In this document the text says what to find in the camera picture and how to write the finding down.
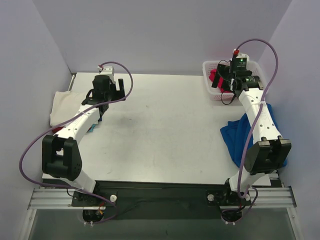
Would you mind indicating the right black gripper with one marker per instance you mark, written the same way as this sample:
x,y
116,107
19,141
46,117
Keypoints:
x,y
219,75

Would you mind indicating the red folded t shirt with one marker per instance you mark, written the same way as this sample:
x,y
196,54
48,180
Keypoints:
x,y
56,129

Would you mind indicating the aluminium mounting rail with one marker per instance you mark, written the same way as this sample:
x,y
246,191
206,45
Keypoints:
x,y
50,199

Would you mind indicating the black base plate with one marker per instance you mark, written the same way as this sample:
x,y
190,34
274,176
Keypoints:
x,y
224,201

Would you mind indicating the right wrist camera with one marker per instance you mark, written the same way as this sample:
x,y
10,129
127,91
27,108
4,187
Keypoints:
x,y
239,61

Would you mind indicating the teal folded t shirt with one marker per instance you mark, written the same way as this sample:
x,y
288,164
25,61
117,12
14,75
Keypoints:
x,y
91,129

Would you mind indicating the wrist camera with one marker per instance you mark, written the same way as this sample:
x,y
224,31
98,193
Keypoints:
x,y
239,61
107,71

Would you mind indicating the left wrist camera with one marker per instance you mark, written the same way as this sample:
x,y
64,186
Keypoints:
x,y
107,71

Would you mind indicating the red t shirt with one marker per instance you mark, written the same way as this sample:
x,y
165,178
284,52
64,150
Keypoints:
x,y
56,129
219,82

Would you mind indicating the white perforated plastic basket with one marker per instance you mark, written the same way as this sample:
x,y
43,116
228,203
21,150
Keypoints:
x,y
215,93

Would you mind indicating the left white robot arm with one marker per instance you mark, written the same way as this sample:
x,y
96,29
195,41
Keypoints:
x,y
61,156

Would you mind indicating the blue t shirt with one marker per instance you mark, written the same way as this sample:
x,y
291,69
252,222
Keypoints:
x,y
235,134

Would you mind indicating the cream folded t shirt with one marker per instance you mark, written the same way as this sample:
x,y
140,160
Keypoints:
x,y
65,105

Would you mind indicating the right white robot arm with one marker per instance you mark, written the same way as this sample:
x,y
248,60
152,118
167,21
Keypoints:
x,y
265,150

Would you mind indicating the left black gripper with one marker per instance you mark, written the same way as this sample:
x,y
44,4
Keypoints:
x,y
116,92

